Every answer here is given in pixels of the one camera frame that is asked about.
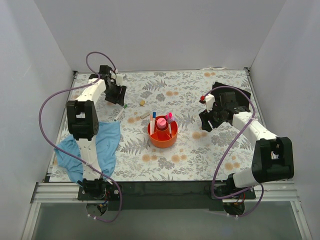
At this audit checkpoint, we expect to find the green capped marker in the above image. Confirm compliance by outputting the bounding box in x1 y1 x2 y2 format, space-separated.
114 104 128 122

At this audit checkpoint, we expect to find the silver pen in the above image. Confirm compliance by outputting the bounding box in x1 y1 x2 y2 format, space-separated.
168 120 173 139

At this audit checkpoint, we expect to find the blue capped marker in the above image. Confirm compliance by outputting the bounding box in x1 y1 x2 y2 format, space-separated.
151 111 156 132

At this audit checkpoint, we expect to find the pink capped glue bottle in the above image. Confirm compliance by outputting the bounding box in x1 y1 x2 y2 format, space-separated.
156 117 168 131

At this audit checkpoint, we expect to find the orange round divided organizer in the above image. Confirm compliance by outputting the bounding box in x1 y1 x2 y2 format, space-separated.
147 115 179 149

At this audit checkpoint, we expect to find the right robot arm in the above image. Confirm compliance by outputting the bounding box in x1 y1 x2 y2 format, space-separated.
199 86 295 200

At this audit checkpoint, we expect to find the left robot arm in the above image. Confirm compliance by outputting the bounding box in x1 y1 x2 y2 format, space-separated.
66 65 127 200

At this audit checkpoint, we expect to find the black folded cloth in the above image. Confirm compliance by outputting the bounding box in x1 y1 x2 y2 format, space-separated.
210 82 251 108

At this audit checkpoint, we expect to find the light blue cloth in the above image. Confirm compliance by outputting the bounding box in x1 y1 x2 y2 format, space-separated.
54 121 121 183

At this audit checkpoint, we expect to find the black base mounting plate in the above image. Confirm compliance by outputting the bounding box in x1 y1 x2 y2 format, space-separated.
77 181 256 211

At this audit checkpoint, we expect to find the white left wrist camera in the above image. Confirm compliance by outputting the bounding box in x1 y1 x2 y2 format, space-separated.
115 73 127 86

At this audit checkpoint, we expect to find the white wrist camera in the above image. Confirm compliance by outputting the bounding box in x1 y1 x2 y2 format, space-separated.
199 94 216 112
115 73 127 86

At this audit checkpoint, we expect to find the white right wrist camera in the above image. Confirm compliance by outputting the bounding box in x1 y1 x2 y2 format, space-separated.
199 94 216 112

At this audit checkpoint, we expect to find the aluminium front rail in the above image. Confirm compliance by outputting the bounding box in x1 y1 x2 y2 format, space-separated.
31 181 300 203

